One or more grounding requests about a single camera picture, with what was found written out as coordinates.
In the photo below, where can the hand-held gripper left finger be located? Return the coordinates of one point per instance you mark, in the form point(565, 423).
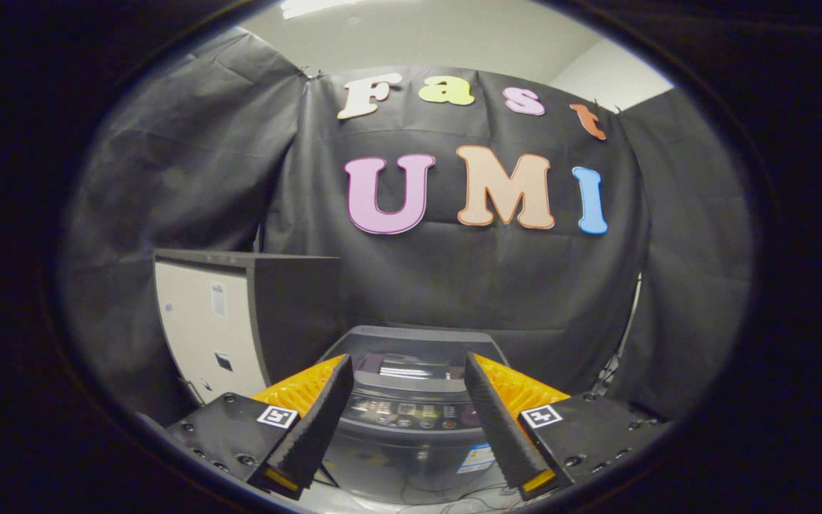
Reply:
point(318, 421)

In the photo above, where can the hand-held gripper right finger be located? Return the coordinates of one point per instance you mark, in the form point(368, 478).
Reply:
point(496, 421)

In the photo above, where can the grey washing machine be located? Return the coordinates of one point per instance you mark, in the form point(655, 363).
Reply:
point(397, 457)

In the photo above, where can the black backdrop cloth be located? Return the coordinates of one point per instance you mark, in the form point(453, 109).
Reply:
point(511, 285)

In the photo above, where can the white cabinet with black top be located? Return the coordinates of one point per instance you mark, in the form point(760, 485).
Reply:
point(204, 321)

